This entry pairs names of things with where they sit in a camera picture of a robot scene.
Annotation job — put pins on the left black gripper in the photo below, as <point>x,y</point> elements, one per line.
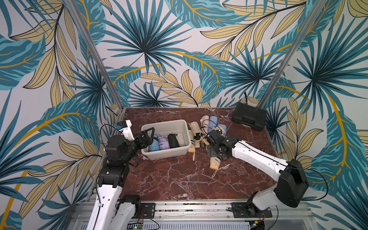
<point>148,140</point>

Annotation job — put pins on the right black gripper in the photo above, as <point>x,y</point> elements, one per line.
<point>215,141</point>

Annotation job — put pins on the light blue umbrella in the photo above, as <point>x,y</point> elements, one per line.
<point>155,145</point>

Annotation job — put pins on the lavender umbrella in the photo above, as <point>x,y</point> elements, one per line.
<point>163,142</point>

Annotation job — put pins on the beige plastic storage box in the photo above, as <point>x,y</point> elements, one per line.
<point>178,127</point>

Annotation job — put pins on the black umbrella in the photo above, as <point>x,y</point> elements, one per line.
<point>173,141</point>

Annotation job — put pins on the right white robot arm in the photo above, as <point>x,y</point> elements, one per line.
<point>291,181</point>

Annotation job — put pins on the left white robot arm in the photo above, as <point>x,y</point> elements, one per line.
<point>110,212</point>

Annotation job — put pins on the tan folded umbrella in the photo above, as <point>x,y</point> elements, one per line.
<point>221,129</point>

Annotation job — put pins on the blue folded umbrella back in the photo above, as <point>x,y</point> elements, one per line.
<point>213,122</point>

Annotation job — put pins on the beige umbrella by box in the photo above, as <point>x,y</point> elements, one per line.
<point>196,130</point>

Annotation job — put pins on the pink folded umbrella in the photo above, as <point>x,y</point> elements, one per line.
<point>204,124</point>

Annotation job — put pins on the black plastic tool case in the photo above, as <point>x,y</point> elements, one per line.
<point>250,116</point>

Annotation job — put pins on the green circuit board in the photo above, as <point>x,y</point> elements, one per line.
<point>135,226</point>

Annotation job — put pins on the left aluminium corner post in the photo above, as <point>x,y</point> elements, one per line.
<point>82,26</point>

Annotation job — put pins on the aluminium corner post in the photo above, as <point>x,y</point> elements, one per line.
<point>317,7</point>
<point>82,26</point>

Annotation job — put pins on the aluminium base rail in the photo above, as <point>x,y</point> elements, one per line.
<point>216,215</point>

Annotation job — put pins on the right aluminium corner post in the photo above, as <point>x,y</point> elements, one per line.
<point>317,7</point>

